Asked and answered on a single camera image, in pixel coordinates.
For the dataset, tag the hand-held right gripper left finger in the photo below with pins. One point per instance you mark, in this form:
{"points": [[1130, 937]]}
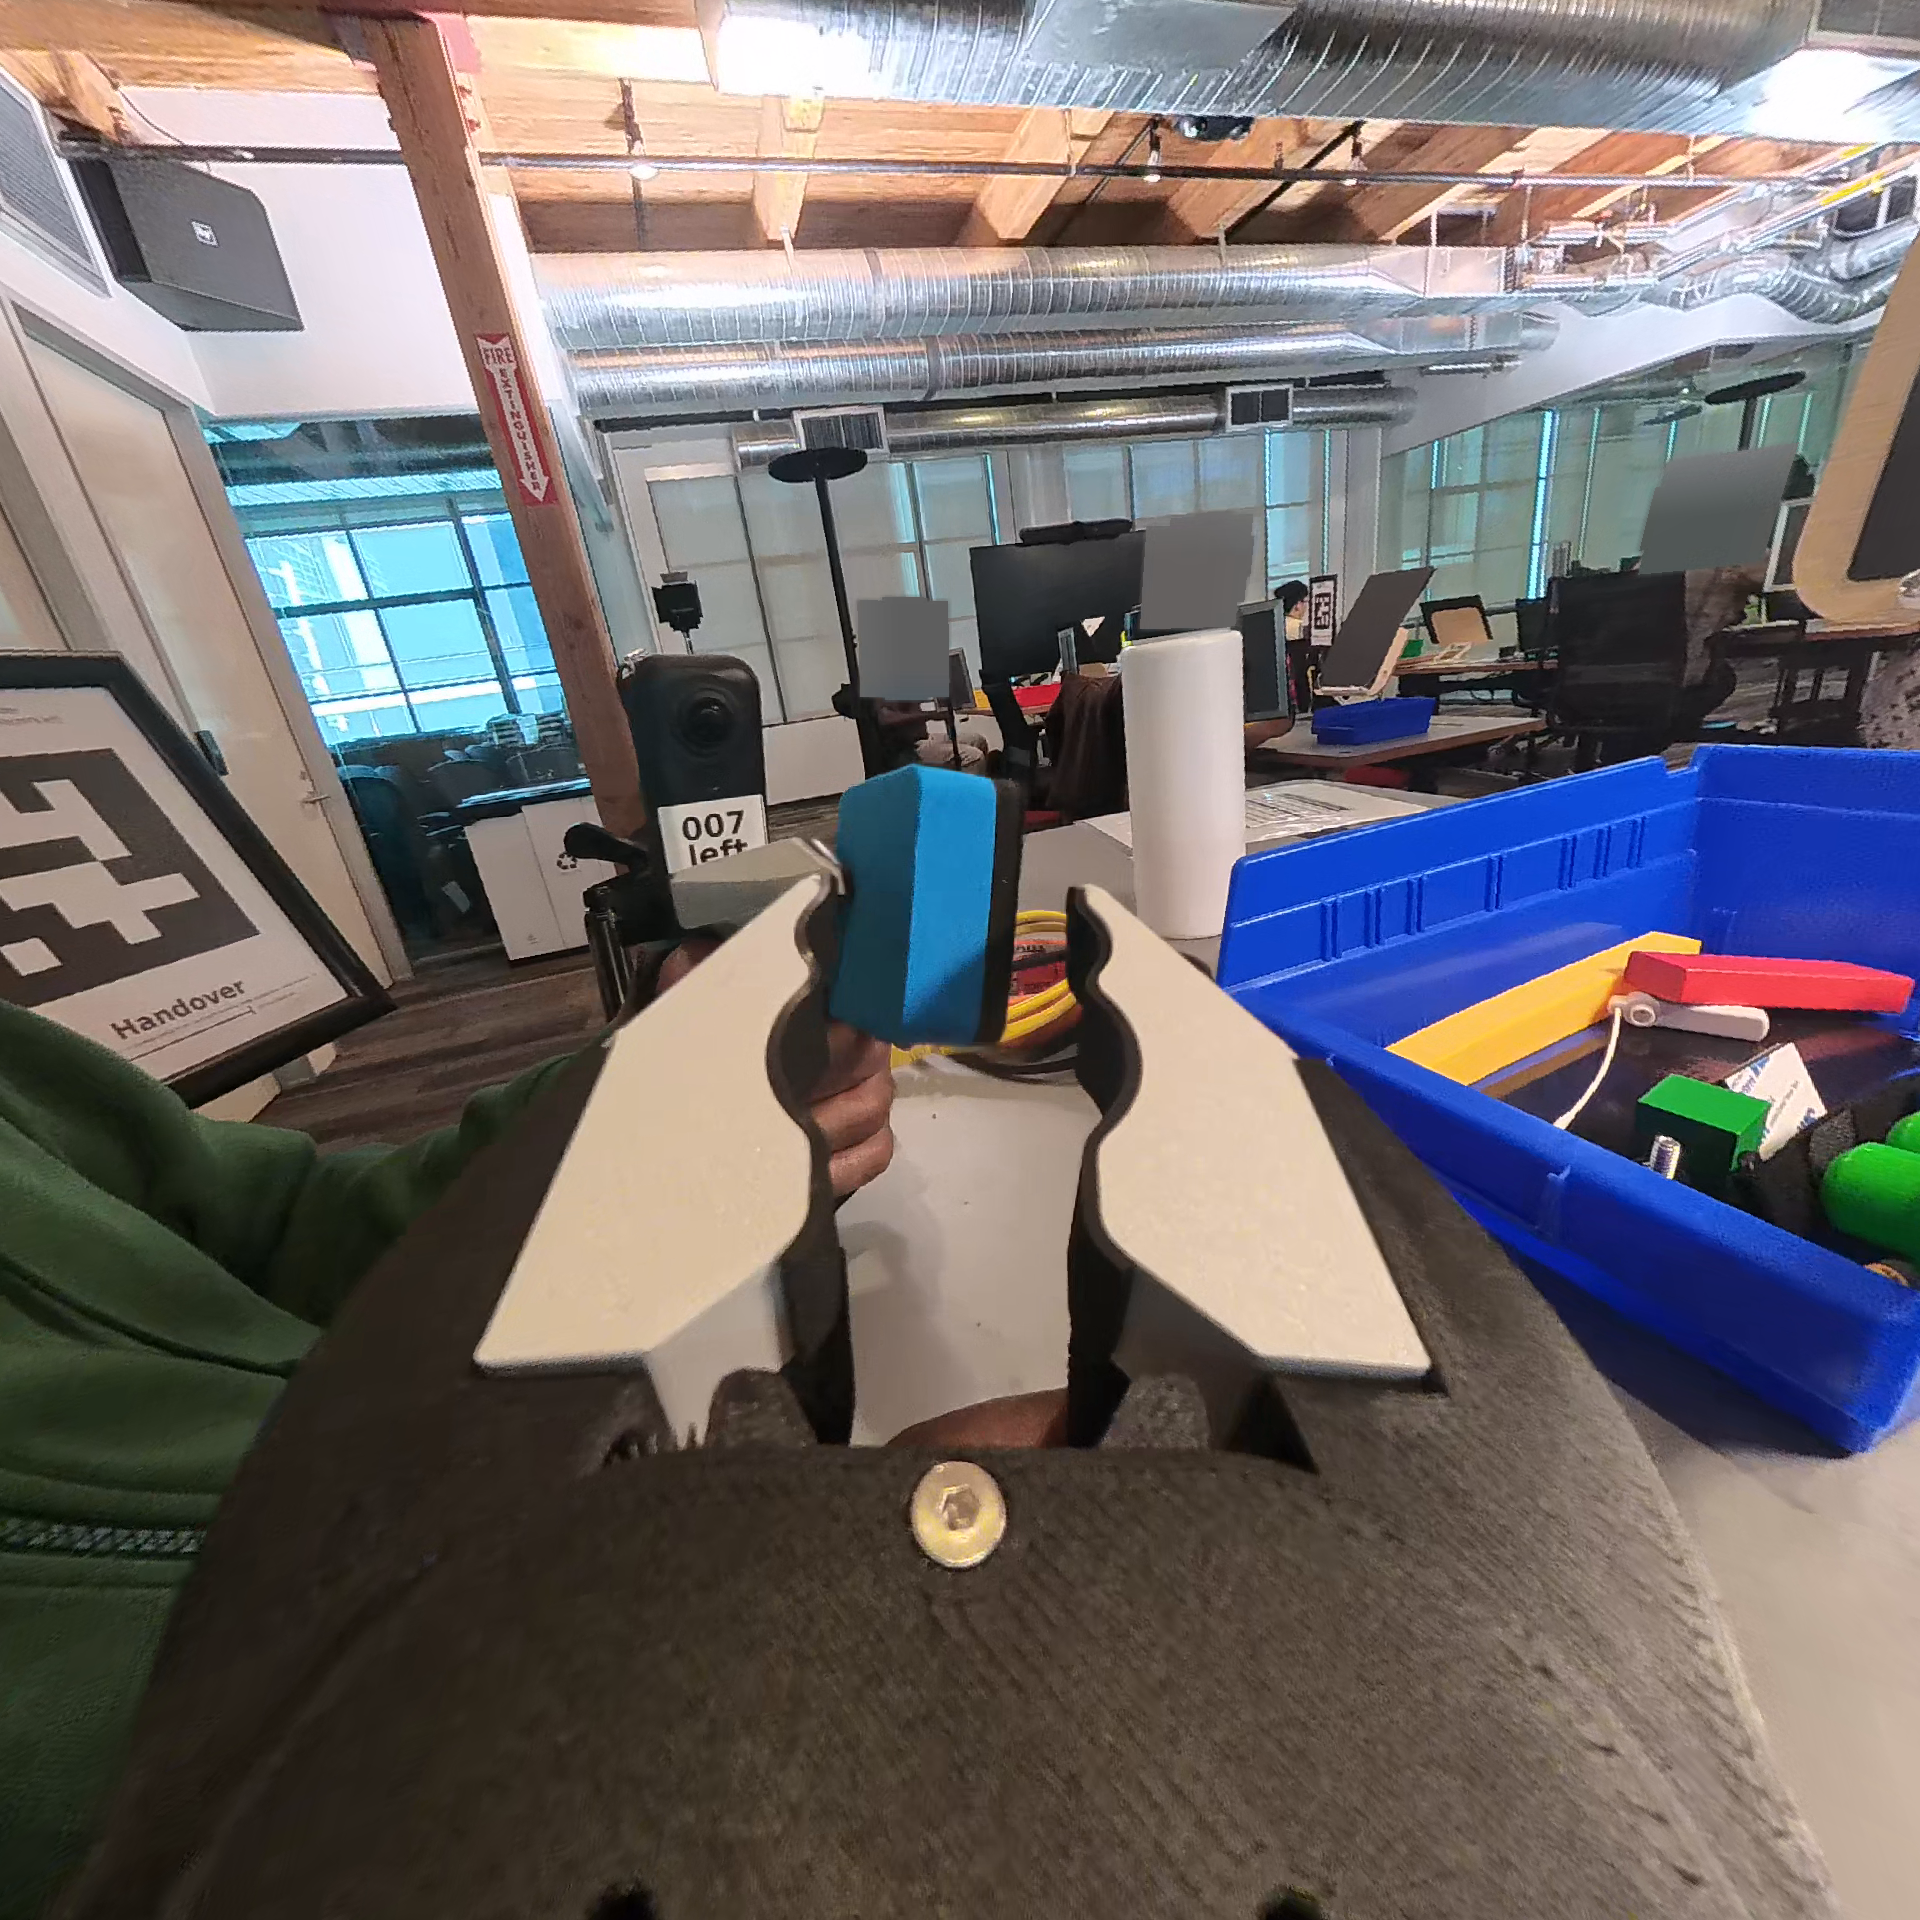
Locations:
{"points": [[660, 1200]]}

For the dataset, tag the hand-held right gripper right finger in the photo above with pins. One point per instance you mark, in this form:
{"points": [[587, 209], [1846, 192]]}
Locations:
{"points": [[1243, 1200]]}

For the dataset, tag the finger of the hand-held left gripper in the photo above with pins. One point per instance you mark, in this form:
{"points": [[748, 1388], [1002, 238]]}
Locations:
{"points": [[749, 888]]}

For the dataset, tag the light blue foam block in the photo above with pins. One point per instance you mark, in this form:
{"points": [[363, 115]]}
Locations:
{"points": [[914, 901]]}

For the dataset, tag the large blue plastic bin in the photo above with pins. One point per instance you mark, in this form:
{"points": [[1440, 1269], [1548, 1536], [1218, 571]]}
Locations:
{"points": [[1576, 1200]]}

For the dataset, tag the person's left hand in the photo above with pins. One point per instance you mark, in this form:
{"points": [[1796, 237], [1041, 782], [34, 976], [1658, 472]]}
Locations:
{"points": [[854, 1119]]}

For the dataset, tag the white recycling cabinet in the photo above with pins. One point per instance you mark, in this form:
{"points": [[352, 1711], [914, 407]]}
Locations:
{"points": [[523, 878]]}

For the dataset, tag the black pole round disc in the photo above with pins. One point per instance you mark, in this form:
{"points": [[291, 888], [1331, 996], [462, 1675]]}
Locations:
{"points": [[1755, 389], [819, 465]]}

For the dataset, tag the orange tape roll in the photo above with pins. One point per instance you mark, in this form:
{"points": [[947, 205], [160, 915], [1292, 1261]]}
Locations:
{"points": [[1038, 968]]}

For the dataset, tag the black circuit board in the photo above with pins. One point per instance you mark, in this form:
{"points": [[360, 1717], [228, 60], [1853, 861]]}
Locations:
{"points": [[1560, 1096]]}

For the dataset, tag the long yellow block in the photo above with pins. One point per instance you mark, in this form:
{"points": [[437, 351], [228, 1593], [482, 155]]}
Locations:
{"points": [[1529, 1013]]}

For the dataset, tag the red white arrow sign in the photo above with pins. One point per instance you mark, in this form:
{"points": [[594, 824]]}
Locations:
{"points": [[517, 421]]}

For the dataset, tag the dark brown jacket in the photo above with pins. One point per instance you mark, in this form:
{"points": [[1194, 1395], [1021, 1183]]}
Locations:
{"points": [[1084, 744]]}

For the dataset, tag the black television screen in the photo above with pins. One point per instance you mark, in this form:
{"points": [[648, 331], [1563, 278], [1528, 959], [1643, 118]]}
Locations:
{"points": [[1049, 599]]}

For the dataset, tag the white paper roll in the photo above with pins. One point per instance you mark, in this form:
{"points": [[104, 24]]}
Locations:
{"points": [[1184, 780]]}

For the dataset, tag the green cube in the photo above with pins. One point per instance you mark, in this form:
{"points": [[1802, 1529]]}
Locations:
{"points": [[1702, 1119]]}

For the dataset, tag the shallow blue bin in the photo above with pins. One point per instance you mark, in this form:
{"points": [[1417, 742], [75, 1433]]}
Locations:
{"points": [[1371, 723]]}

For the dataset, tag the white card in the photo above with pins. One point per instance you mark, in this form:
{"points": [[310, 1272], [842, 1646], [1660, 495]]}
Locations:
{"points": [[1778, 1096]]}

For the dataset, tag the red block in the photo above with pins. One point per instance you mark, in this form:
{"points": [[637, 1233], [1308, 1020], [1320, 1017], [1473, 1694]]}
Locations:
{"points": [[1770, 983]]}

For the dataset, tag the tilted grey board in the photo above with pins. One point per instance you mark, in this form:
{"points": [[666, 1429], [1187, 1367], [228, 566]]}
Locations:
{"points": [[1371, 630]]}

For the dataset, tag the framed marker sign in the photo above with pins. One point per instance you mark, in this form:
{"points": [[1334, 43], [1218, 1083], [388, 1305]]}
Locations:
{"points": [[118, 870]]}

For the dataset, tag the green two-stud brick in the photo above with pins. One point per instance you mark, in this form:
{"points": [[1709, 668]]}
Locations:
{"points": [[1874, 1195]]}

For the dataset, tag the black office chair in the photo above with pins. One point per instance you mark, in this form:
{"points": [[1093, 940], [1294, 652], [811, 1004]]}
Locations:
{"points": [[1628, 661]]}

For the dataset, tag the green jacket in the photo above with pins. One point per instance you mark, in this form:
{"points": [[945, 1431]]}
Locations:
{"points": [[90, 1575]]}

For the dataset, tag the thick wooden post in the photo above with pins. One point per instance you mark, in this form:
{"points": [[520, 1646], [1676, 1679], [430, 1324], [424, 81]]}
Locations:
{"points": [[494, 452]]}

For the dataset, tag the narrow silver ceiling duct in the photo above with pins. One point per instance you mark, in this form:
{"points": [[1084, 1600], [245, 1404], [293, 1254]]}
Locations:
{"points": [[1049, 421]]}

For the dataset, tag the wide silver ceiling duct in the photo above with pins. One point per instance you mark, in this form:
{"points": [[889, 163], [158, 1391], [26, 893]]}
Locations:
{"points": [[974, 316]]}

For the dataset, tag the black wall speaker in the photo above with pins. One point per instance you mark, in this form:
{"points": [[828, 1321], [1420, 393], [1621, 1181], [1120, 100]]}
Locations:
{"points": [[195, 247]]}

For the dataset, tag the large silver vented duct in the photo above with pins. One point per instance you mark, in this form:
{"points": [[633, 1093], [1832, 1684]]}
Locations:
{"points": [[1349, 60]]}

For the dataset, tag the black board tan frame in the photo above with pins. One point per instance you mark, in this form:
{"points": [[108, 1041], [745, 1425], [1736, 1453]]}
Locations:
{"points": [[1868, 481]]}

